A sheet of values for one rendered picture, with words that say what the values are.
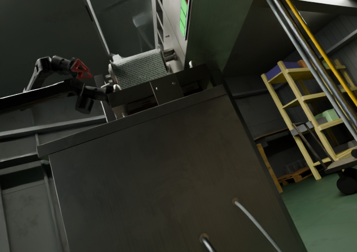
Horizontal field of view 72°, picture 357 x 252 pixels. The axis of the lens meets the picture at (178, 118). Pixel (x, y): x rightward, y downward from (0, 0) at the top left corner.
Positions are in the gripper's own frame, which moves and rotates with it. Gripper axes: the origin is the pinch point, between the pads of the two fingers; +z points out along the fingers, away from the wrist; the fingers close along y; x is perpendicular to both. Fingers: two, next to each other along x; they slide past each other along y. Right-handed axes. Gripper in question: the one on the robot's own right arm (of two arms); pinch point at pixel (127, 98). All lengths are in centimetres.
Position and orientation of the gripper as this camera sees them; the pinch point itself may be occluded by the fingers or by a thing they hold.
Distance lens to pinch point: 115.7
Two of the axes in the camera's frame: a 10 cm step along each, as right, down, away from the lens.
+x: 1.5, -9.4, 3.1
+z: 9.9, 1.5, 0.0
